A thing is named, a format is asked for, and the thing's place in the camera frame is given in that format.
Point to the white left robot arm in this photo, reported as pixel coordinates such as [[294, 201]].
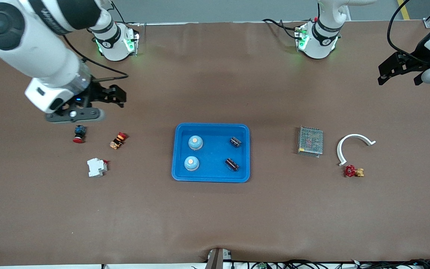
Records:
[[317, 43]]

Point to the table cover mat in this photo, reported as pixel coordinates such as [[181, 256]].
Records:
[[215, 216]]

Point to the white circuit breaker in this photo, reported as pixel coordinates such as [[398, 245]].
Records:
[[96, 167]]

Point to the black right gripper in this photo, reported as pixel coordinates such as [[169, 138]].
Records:
[[96, 93]]

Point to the orange red push-button switch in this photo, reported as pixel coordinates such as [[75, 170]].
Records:
[[118, 141]]

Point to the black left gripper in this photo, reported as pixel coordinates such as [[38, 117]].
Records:
[[419, 56]]

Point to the blue dome bell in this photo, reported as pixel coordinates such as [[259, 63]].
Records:
[[191, 163], [195, 142]]

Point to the large dark electrolytic capacitor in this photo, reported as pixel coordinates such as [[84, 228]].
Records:
[[231, 164]]

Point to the metal mesh power supply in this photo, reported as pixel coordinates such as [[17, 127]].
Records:
[[310, 142]]

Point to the blue plastic tray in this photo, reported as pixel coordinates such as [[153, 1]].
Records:
[[215, 164]]

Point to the green-lit arm base panel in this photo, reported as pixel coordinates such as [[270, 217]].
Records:
[[131, 44], [301, 39]]

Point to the small dark electrolytic capacitor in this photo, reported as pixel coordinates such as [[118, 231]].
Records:
[[235, 142]]

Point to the white curved plastic clamp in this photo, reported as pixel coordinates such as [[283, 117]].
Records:
[[357, 135]]

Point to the grey camera stand bracket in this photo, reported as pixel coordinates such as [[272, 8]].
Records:
[[217, 259]]

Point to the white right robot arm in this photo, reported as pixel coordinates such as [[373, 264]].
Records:
[[32, 48]]

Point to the red emergency stop button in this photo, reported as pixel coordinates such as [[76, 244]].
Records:
[[79, 132]]

